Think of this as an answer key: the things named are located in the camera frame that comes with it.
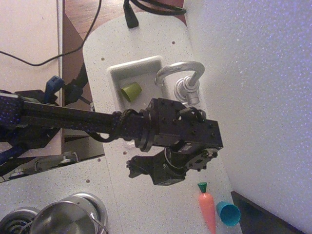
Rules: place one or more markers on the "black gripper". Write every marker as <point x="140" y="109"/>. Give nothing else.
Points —
<point x="171" y="165"/>

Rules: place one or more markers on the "blue plastic cup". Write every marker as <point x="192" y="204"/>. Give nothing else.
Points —
<point x="228" y="213"/>

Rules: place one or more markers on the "silver toy faucet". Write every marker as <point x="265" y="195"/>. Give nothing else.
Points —
<point x="186" y="89"/>

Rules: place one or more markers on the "orange toy carrot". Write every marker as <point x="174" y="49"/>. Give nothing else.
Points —
<point x="207" y="206"/>

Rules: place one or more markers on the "stainless steel pot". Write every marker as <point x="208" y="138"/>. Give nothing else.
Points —
<point x="80" y="213"/>

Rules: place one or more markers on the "silver stove burner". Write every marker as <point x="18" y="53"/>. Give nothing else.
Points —
<point x="18" y="221"/>

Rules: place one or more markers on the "blue clamp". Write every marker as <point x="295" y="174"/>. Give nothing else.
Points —
<point x="53" y="85"/>

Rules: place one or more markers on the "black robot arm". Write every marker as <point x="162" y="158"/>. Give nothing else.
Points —
<point x="188" y="140"/>

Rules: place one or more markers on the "green plastic cup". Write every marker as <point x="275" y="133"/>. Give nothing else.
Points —
<point x="131" y="91"/>

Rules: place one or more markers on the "white toy sink basin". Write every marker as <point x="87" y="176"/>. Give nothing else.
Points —
<point x="142" y="71"/>

